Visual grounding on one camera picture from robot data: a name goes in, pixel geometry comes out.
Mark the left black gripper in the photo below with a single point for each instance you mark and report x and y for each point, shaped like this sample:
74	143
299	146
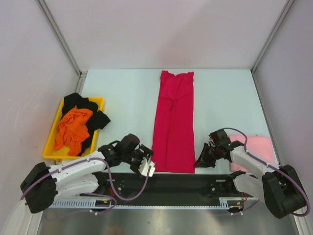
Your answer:
146	153

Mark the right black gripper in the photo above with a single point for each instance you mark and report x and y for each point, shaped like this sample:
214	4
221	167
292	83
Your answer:
203	161

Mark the crimson red t shirt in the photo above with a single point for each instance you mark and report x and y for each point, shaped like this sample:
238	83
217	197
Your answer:
173	136

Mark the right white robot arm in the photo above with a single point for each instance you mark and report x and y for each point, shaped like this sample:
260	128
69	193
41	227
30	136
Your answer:
279	187

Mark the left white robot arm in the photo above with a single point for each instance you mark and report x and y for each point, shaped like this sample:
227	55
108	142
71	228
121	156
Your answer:
88	176

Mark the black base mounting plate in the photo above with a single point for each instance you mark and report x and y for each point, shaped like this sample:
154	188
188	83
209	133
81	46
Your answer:
167	191

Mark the black t shirt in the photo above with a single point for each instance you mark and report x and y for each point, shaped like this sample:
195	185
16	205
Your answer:
97	121

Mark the folded pink t shirt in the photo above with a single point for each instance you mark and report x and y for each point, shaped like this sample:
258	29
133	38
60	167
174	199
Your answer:
259	145

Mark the orange t shirt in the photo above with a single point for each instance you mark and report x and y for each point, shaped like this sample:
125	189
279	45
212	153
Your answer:
72	130

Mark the yellow plastic tray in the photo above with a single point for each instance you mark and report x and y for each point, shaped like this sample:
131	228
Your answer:
62	154

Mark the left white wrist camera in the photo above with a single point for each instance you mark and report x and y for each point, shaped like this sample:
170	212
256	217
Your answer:
147	168

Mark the right grey cable duct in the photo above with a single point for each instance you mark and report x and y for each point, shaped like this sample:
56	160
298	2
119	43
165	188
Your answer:
246	202

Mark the grey cable duct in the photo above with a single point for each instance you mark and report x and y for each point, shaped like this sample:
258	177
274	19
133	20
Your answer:
76	203
246	202

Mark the left grey cable duct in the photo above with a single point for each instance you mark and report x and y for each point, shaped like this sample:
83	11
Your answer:
76	203

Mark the left corner aluminium post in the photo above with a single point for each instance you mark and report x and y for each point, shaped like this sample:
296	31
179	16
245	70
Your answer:
59	36

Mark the corner aluminium post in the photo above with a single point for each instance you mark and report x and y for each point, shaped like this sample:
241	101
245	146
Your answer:
59	36
273	33

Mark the right corner aluminium post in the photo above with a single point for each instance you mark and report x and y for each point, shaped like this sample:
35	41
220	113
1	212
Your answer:
273	33

